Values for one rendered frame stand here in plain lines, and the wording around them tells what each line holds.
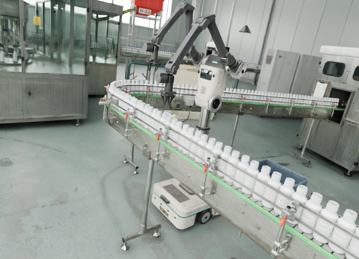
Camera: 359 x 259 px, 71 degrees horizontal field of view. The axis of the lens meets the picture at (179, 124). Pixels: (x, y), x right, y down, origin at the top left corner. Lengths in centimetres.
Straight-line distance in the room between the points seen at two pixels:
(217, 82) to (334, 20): 1234
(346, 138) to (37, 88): 498
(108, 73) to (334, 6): 1096
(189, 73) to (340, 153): 325
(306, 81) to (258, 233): 728
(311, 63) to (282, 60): 104
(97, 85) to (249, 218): 589
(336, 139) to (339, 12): 989
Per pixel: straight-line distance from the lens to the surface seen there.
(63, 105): 462
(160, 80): 165
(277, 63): 752
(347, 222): 114
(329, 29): 1433
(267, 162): 196
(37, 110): 456
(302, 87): 832
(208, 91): 224
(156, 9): 826
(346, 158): 499
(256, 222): 130
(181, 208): 241
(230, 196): 136
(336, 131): 509
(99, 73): 675
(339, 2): 1448
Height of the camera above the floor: 164
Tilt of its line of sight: 17 degrees down
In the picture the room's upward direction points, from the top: 9 degrees clockwise
